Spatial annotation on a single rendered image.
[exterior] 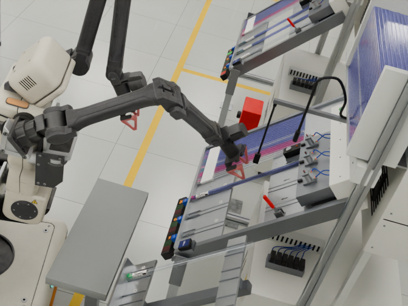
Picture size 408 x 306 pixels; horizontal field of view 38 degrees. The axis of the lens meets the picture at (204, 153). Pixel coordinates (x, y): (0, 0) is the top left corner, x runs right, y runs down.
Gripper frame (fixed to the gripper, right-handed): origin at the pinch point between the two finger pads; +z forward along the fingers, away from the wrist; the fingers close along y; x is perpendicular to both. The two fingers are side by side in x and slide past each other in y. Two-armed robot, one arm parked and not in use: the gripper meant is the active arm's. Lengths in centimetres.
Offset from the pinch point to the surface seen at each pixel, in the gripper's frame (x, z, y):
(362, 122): -60, -23, -31
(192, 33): 119, 31, 278
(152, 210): 96, 42, 55
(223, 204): 11.2, 5.2, -11.1
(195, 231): 21.6, 4.7, -22.8
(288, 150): -18.5, 1.4, 4.6
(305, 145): -26.7, 0.1, 2.3
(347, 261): -16, 62, -2
